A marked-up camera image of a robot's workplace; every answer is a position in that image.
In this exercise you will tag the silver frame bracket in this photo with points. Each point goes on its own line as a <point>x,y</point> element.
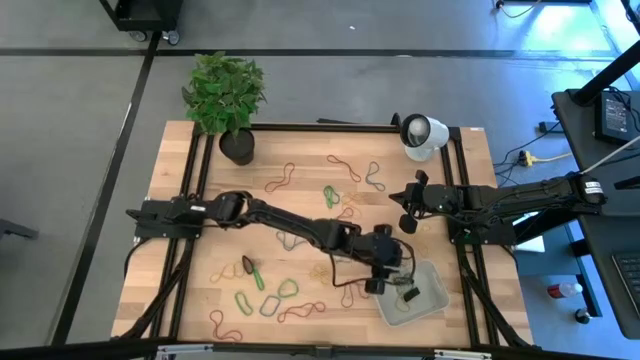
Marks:
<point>462,355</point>
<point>180,351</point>

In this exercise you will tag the small black round object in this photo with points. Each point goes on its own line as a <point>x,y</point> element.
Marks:
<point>582,316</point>

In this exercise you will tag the red rubber band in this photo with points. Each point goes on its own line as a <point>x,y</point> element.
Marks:
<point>345,167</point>
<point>345,212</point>
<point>300,311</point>
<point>345,300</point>
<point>214,325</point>
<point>281,179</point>

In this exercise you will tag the black keyboard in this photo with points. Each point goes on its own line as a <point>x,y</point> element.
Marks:
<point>630,280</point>

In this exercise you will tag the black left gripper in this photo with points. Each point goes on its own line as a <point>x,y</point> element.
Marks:
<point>377,252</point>

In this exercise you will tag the wide blue rubber band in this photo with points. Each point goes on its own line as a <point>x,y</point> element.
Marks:
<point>267,315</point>

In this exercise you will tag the grey chair leg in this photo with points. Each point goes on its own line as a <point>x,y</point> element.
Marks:
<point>17,230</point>

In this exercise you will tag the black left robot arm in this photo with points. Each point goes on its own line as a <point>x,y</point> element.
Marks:
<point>280,220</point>

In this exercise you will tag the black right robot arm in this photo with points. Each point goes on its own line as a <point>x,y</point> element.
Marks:
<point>525,197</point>

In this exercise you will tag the green potted plant black pot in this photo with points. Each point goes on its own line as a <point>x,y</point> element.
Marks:
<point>225,95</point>

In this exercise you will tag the black wheeled cart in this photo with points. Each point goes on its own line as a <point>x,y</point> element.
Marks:
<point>145,15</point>

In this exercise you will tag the wide black rubber band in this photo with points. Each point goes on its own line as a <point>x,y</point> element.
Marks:
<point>247,265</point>

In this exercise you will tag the black gantry beam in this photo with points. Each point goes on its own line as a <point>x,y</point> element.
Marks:
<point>75,352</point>

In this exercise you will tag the black table clamp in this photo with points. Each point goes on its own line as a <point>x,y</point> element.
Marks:
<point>396,119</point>

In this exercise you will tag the clear bottle red cap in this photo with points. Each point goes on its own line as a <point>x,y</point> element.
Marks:
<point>567,290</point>

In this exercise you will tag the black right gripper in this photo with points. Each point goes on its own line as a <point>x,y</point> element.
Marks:
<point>437,200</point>

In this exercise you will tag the black power supply box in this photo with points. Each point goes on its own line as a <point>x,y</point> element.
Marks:
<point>615,120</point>

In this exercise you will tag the white plastic bin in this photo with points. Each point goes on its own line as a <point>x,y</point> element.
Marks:
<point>430,300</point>

